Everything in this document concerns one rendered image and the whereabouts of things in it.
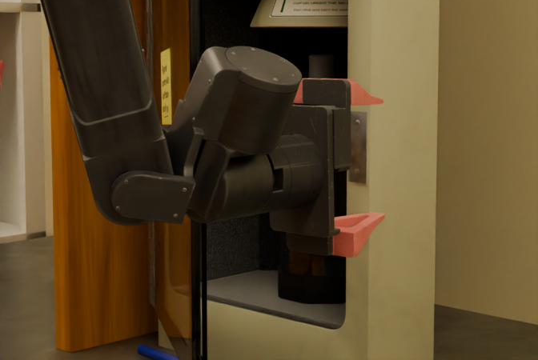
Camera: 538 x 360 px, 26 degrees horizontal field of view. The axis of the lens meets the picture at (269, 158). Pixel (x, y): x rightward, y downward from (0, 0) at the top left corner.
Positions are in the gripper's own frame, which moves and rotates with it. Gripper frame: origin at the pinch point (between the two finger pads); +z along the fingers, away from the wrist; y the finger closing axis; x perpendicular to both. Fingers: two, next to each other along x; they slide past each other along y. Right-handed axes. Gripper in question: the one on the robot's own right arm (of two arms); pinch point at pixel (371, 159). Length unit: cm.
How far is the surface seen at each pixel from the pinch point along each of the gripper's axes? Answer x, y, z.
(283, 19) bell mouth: 22.5, 12.0, 13.0
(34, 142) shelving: 126, -9, 51
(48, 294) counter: 73, -25, 17
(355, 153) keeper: 11.5, -1.2, 11.3
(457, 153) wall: 30, -6, 54
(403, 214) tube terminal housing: 10.0, -7.9, 16.8
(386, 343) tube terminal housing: 10.2, -20.7, 14.1
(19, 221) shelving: 134, -26, 52
